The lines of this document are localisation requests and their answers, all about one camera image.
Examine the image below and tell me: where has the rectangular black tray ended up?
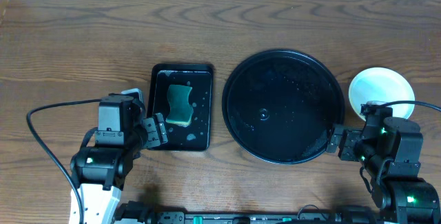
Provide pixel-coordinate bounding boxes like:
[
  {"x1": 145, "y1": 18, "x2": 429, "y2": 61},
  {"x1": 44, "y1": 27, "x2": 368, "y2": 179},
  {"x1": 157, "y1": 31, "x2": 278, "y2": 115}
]
[{"x1": 147, "y1": 63, "x2": 214, "y2": 152}]

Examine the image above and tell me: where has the white plate with blue stain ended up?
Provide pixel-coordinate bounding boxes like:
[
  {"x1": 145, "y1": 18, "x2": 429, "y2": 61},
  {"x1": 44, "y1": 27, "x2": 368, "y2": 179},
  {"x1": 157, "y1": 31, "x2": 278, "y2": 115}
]
[{"x1": 348, "y1": 68, "x2": 416, "y2": 121}]

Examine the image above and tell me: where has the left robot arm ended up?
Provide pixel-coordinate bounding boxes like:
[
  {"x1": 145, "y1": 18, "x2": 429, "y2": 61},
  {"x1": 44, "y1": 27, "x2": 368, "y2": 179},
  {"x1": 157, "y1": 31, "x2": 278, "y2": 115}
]
[{"x1": 69, "y1": 113, "x2": 168, "y2": 223}]

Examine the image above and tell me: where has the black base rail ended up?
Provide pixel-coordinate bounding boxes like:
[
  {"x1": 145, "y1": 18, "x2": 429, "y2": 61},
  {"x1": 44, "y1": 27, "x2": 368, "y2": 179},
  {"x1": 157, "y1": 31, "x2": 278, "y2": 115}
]
[{"x1": 112, "y1": 201, "x2": 382, "y2": 224}]

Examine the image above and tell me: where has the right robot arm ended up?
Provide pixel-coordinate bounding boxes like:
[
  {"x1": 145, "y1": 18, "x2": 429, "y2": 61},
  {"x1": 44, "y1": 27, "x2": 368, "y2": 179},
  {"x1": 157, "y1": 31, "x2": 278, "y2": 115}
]
[{"x1": 325, "y1": 116, "x2": 440, "y2": 223}]

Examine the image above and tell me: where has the round black tray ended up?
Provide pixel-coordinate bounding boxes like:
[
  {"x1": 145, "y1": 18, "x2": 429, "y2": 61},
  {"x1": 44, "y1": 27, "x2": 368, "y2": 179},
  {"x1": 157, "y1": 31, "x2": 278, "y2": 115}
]
[{"x1": 222, "y1": 49, "x2": 345, "y2": 165}]

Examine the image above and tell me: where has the green yellow sponge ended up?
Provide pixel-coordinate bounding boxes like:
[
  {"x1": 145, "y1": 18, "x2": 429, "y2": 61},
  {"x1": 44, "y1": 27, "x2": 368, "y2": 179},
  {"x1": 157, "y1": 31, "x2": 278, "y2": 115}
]
[{"x1": 166, "y1": 85, "x2": 194, "y2": 127}]

